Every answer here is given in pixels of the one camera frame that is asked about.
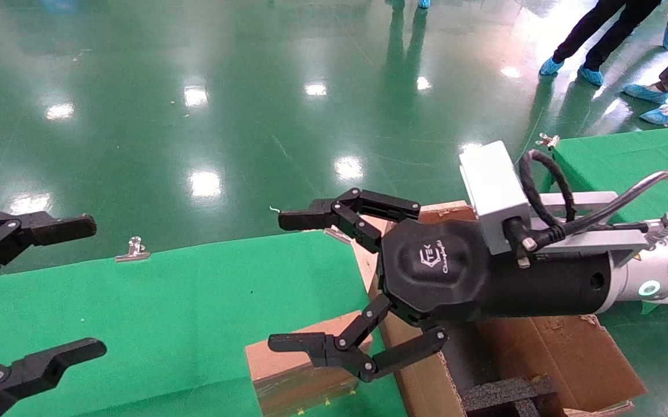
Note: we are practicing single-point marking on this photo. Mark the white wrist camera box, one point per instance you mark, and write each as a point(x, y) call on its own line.
point(493, 185)

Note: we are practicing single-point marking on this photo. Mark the black foam bar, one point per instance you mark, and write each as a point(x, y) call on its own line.
point(502, 395)

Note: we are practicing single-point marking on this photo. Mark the person legs black trousers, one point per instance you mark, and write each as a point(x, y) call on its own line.
point(606, 29)

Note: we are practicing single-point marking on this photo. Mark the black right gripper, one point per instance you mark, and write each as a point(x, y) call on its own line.
point(444, 272)

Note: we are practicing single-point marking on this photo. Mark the large green table cloth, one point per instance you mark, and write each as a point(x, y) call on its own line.
point(165, 318)

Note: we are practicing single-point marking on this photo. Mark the green cloth with clips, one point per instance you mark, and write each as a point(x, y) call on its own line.
point(617, 162)

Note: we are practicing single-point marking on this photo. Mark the silver binder clip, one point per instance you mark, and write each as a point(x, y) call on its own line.
point(338, 234)
point(134, 250)
point(548, 140)

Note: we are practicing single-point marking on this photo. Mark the small cardboard box with hole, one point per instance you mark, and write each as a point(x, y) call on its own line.
point(287, 382)

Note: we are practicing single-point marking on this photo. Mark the large open cardboard carton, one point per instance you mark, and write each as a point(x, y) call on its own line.
point(554, 359)

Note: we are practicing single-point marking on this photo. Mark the silver camera mount bracket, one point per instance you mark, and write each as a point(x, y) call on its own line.
point(600, 240)

